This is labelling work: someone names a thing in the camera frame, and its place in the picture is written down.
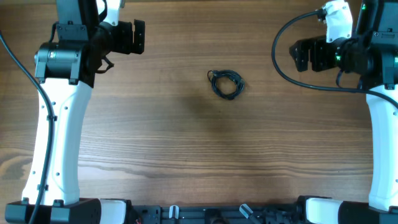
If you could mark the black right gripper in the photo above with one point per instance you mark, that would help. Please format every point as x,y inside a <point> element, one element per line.
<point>313,55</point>

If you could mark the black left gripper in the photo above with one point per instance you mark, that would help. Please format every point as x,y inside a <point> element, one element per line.
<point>125,45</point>

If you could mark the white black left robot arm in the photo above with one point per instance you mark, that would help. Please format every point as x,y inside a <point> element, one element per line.
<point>85,32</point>

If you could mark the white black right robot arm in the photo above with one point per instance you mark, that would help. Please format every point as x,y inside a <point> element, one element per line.
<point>367,47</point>

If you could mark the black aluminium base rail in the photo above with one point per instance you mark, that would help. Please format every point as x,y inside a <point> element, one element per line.
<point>268,214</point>

